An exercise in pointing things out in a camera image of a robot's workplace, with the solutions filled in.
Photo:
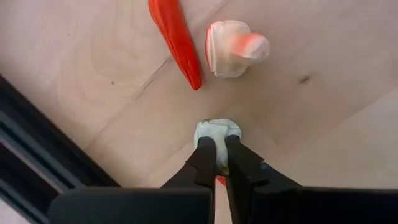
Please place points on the black aluminium table frame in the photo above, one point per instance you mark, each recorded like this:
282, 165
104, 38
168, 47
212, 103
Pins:
31, 149

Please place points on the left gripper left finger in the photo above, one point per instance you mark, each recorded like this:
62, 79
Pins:
202, 168

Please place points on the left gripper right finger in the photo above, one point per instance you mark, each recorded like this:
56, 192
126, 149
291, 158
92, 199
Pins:
242, 174

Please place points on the green tinted white mushroom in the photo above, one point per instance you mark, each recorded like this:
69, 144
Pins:
217, 129

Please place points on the pink cap white mushroom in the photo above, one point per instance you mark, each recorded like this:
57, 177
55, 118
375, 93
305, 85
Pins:
230, 56

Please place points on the red chili pepper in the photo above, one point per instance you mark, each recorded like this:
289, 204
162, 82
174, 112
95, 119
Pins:
221, 181
174, 37

